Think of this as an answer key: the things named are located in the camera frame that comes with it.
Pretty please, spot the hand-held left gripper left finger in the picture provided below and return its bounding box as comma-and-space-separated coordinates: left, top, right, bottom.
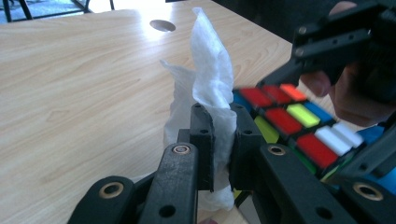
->
177, 103, 216, 191

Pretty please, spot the grey table grommet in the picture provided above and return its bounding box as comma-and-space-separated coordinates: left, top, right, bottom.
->
148, 19, 177, 33

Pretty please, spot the white wet wipe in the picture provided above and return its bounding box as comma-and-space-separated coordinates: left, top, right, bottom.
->
160, 7, 238, 213

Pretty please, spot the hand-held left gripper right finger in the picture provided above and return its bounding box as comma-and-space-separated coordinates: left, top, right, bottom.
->
229, 103, 265, 190

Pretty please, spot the multicoloured puzzle cube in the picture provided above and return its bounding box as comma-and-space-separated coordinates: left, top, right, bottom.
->
232, 82, 396, 218

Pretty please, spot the black folding chair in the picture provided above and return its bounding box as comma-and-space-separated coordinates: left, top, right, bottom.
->
2, 0, 116, 22

